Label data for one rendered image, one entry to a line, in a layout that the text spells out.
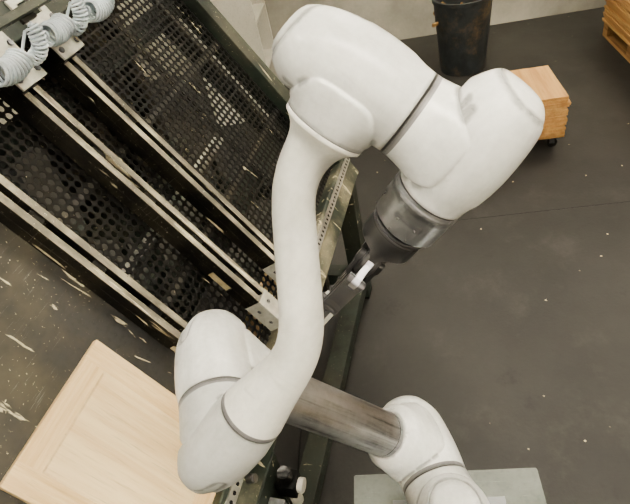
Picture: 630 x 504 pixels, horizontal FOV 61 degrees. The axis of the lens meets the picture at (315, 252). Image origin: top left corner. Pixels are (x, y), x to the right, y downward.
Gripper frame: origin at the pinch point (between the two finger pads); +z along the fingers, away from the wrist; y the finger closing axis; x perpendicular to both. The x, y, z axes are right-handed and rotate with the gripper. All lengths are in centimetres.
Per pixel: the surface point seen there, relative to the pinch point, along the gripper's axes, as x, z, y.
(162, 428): -9, 78, -12
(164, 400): -13, 76, -17
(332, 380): 36, 131, -110
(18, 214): -66, 51, -16
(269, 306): -7, 72, -64
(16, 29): -103, 34, -48
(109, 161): -68, 52, -50
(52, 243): -57, 55, -19
